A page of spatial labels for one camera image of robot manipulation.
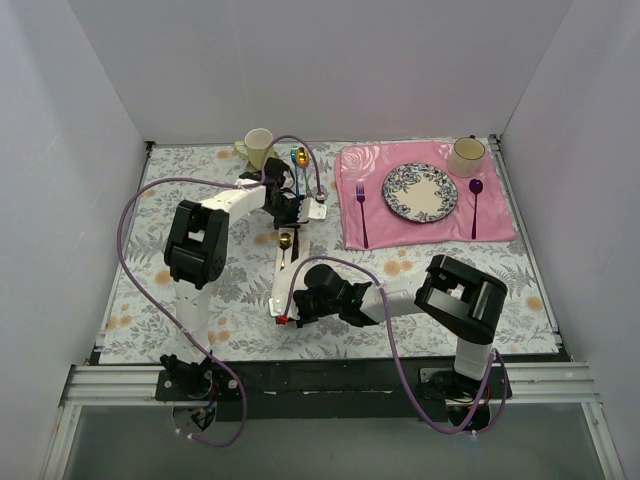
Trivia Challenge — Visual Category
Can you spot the rainbow gold spoon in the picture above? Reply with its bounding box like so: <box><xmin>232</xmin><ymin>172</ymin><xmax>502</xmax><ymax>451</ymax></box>
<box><xmin>294</xmin><ymin>146</ymin><xmax>312</xmax><ymax>196</ymax></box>

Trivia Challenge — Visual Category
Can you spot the rose gold knife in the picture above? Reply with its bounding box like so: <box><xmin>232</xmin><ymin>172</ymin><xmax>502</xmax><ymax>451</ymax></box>
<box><xmin>291</xmin><ymin>229</ymin><xmax>300</xmax><ymax>261</ymax></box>

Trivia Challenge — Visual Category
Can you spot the purple fork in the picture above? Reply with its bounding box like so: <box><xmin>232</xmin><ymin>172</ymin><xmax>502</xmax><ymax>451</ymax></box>
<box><xmin>356</xmin><ymin>181</ymin><xmax>369</xmax><ymax>249</ymax></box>

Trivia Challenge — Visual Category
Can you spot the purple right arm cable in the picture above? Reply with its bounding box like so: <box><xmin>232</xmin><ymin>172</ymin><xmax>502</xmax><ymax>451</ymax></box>
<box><xmin>279</xmin><ymin>255</ymin><xmax>511</xmax><ymax>435</ymax></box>

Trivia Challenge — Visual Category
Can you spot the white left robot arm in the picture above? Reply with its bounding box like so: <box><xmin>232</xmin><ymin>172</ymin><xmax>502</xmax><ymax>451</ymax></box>
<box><xmin>155</xmin><ymin>157</ymin><xmax>316</xmax><ymax>401</ymax></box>

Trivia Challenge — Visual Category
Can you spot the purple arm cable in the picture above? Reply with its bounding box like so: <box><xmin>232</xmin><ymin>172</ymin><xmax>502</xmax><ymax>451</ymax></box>
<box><xmin>117</xmin><ymin>133</ymin><xmax>326</xmax><ymax>448</ymax></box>
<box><xmin>279</xmin><ymin>255</ymin><xmax>511</xmax><ymax>435</ymax></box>

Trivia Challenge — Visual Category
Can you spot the blue fork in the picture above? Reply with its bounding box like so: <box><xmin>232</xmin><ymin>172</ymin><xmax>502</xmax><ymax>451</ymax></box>
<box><xmin>290</xmin><ymin>146</ymin><xmax>300</xmax><ymax>197</ymax></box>

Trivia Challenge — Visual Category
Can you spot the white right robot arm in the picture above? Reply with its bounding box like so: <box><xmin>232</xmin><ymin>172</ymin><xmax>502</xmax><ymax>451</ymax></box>
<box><xmin>287</xmin><ymin>254</ymin><xmax>508</xmax><ymax>400</ymax></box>

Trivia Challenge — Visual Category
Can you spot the purple spoon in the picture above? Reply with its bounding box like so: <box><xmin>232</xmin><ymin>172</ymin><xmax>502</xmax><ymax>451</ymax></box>
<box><xmin>469</xmin><ymin>178</ymin><xmax>484</xmax><ymax>240</ymax></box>

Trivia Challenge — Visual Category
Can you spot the cream enamel mug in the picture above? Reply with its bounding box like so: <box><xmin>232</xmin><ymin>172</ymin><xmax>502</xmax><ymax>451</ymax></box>
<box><xmin>447</xmin><ymin>135</ymin><xmax>486</xmax><ymax>178</ymax></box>

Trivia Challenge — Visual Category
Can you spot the blue floral plate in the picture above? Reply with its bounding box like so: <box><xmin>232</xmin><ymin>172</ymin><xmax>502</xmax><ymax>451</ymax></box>
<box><xmin>382</xmin><ymin>163</ymin><xmax>458</xmax><ymax>224</ymax></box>

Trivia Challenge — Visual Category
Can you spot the pink floral placemat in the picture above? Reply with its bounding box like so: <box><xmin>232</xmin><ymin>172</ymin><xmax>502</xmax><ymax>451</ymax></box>
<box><xmin>334</xmin><ymin>137</ymin><xmax>516</xmax><ymax>250</ymax></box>

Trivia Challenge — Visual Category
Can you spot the yellow green mug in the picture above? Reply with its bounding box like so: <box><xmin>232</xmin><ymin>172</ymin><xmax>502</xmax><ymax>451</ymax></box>
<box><xmin>233</xmin><ymin>128</ymin><xmax>273</xmax><ymax>170</ymax></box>

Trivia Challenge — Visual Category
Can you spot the white cloth napkin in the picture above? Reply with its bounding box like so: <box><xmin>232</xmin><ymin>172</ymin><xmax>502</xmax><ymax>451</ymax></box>
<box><xmin>270</xmin><ymin>225</ymin><xmax>311</xmax><ymax>298</ymax></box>

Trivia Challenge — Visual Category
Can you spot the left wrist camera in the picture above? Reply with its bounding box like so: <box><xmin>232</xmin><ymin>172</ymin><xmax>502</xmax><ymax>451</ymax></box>
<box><xmin>298</xmin><ymin>198</ymin><xmax>327</xmax><ymax>224</ymax></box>

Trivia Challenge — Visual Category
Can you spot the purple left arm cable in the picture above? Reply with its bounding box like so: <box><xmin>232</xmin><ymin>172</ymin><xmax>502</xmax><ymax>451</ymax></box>
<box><xmin>117</xmin><ymin>133</ymin><xmax>326</xmax><ymax>448</ymax></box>

